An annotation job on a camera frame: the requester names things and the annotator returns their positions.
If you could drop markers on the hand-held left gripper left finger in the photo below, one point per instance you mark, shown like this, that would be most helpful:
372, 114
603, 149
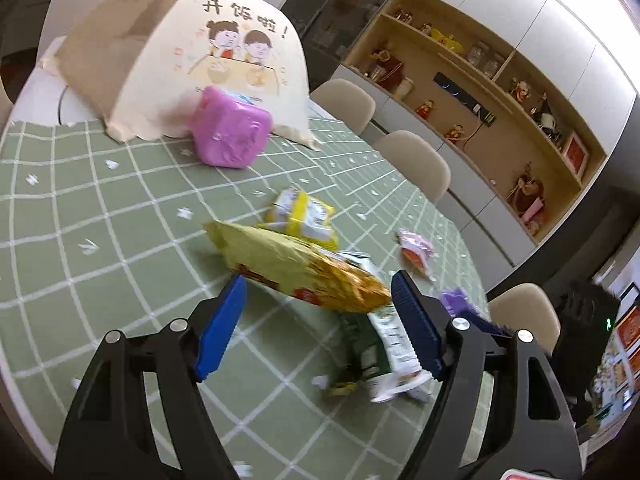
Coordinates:
220, 330

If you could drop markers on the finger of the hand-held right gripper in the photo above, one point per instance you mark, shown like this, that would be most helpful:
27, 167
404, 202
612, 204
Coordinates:
492, 326

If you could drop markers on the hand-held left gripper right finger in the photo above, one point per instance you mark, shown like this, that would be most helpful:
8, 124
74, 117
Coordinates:
417, 320

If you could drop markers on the purple wrapper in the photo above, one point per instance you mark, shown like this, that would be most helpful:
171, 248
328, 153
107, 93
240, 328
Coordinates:
457, 302

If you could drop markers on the large yellow snack bag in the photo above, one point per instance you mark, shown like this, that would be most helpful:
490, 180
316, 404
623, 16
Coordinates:
290, 265

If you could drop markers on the beige dining chair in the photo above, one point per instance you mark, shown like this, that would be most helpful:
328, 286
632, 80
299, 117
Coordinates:
525, 315
415, 162
345, 102

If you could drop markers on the green and white packet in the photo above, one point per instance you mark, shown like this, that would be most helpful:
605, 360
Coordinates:
385, 340

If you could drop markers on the small pink wrapper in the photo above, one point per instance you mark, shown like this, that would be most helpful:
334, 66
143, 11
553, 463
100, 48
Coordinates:
415, 250

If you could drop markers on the black appliance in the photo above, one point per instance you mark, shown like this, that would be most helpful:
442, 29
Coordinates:
585, 340

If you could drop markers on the pink tube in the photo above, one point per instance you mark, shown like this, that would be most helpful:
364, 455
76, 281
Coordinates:
531, 211

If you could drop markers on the red gift bundle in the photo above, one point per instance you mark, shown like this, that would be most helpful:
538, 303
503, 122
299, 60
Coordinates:
527, 190

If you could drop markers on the small yellow packet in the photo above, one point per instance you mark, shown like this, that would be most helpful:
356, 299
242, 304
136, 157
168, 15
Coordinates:
302, 215

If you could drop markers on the green checked tablecloth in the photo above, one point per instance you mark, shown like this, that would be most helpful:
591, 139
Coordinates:
100, 220

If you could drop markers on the red seated figurine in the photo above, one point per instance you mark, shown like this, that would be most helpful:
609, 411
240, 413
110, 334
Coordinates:
455, 134
425, 110

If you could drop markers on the red framed picture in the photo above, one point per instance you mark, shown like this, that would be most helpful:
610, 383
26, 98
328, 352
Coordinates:
576, 151

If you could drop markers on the purple plastic box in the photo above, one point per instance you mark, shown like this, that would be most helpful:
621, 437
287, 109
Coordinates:
230, 130

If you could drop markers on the panda figure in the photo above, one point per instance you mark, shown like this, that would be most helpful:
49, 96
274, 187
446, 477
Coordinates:
547, 117

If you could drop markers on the black power strip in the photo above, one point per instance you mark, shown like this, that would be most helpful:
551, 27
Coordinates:
460, 96

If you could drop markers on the white cup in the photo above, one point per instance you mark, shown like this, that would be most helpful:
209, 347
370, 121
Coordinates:
405, 88

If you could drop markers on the small red figurine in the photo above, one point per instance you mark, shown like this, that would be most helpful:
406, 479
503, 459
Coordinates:
520, 91

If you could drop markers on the red and gold gift bag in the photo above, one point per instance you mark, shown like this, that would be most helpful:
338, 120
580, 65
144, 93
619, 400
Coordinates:
387, 66

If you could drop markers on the glass jar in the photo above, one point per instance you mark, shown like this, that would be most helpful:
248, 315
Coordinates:
493, 65
477, 54

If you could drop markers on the printed cream food cover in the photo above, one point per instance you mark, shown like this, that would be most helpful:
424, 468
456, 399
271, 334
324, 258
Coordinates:
165, 70

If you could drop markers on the yellow toy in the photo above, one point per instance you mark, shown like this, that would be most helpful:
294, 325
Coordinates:
447, 39

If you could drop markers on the dark glass cabinet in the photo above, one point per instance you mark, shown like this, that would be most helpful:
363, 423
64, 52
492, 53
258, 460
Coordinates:
330, 5

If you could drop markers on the wooden wall shelf cabinet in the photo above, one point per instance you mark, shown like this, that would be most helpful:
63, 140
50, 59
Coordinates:
500, 85

